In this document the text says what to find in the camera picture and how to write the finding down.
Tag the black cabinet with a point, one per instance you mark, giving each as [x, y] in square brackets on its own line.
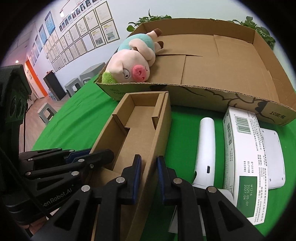
[54, 85]

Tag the pink pig plush toy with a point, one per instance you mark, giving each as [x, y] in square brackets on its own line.
[122, 64]

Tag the orange door frame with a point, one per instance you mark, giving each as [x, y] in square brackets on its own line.
[27, 67]

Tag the blue wall poster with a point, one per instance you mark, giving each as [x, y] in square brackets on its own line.
[49, 22]
[42, 33]

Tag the green tablecloth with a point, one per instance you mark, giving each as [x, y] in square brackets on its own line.
[81, 115]

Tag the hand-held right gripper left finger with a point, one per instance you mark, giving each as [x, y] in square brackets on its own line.
[137, 172]

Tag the white and green carton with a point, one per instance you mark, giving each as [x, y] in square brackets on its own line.
[242, 162]

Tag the large shallow cardboard box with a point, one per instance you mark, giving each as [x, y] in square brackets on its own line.
[208, 69]

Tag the narrow cardboard box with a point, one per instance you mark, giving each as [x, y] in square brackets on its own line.
[159, 139]

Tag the white handheld fan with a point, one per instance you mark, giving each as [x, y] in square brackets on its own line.
[205, 143]

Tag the white rectangular device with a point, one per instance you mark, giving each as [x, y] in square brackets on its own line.
[272, 157]

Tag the wall of framed certificates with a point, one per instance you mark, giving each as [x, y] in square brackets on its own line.
[81, 39]

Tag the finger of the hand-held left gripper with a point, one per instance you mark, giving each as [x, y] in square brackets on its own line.
[103, 157]
[78, 155]

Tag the grey plastic stool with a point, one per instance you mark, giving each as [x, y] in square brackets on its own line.
[46, 112]
[72, 85]
[89, 74]

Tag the green potted plant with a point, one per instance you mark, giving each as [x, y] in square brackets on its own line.
[263, 34]
[148, 19]

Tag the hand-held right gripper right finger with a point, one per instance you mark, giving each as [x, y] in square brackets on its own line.
[160, 176]

